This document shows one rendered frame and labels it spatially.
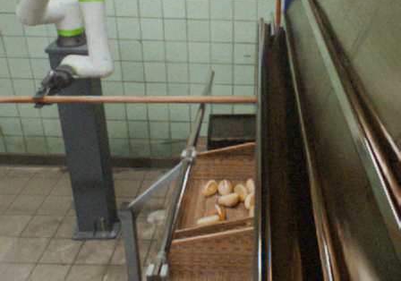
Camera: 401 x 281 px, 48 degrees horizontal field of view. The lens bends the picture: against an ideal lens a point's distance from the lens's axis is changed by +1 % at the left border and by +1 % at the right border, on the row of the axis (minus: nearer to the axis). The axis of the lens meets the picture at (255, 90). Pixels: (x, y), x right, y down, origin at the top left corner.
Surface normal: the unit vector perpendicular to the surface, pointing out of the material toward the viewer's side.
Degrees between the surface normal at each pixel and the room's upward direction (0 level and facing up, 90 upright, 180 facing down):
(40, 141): 90
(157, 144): 90
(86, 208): 90
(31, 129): 90
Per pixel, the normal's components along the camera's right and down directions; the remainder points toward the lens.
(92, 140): 0.07, 0.41
